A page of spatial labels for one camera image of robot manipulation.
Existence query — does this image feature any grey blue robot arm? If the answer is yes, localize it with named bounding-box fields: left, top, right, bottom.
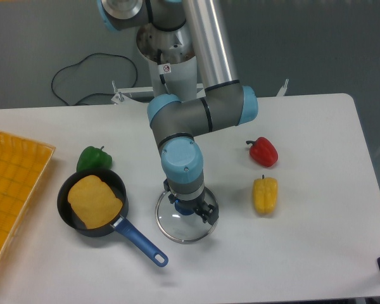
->
left=98, top=1, right=258, bottom=224

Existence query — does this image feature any white table clamp bracket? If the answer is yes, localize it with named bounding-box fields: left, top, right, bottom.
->
left=276, top=79, right=289, bottom=97

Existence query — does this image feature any yellow woven basket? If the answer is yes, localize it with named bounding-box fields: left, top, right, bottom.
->
left=0, top=130, right=56, bottom=260

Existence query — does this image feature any green bell pepper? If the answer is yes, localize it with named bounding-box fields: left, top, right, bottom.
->
left=76, top=146, right=113, bottom=172

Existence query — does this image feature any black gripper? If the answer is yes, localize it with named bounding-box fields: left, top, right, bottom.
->
left=163, top=179, right=219, bottom=225

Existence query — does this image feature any black cable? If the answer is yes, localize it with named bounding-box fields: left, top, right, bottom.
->
left=51, top=53, right=138, bottom=106

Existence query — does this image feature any yellow bell pepper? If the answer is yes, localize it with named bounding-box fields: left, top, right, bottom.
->
left=252, top=175, right=278, bottom=215

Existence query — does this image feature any glass pot lid blue knob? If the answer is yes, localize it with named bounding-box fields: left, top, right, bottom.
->
left=155, top=188, right=219, bottom=244

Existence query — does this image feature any red bell pepper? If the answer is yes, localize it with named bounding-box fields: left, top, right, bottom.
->
left=246, top=137, right=278, bottom=168

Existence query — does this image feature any black saucepan blue handle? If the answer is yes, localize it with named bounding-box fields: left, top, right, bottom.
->
left=57, top=168, right=168, bottom=267

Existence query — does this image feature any yellow toast slice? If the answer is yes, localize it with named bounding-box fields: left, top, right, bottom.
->
left=67, top=175, right=124, bottom=229

